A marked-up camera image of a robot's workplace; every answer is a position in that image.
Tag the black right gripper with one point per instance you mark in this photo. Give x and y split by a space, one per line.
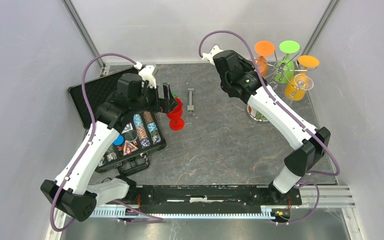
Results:
247 66

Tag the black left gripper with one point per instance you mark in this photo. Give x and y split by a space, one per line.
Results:
168 96

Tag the red plastic wine glass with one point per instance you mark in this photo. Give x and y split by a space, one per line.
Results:
176 122

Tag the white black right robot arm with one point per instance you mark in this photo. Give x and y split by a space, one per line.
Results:
307 141

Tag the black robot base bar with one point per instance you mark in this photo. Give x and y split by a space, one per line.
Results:
208 199

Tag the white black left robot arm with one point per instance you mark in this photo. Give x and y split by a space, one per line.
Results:
70 192

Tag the orange plastic wine glass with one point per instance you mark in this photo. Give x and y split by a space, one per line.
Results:
263 49

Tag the green plastic wine glass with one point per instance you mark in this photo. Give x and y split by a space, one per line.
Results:
285 67

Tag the yellow plastic wine glass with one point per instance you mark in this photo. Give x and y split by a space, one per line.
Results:
305 63

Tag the grey toy column piece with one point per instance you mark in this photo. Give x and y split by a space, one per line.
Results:
190 106

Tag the blue poker chip row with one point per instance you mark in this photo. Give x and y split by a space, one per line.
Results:
154 133

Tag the black poker chip case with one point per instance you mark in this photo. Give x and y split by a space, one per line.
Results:
113 100

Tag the orange poker chip row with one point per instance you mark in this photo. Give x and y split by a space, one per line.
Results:
141 131

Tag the playing card deck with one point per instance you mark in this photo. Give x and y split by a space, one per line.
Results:
128 127

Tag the clear round dealer button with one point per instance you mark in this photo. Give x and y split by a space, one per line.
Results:
131 135

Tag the triangular red dice holder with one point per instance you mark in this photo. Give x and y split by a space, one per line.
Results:
128 148

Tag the blue round chip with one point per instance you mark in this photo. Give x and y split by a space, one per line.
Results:
119 140

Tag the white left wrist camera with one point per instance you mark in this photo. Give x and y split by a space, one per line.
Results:
147 73

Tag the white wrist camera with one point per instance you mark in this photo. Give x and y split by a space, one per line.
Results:
147 73
209 57

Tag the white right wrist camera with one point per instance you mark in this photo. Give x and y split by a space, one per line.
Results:
209 57

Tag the chrome wire glass rack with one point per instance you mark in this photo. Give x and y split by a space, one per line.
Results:
270 78

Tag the aluminium frame rail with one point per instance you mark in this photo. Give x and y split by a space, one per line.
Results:
81 27

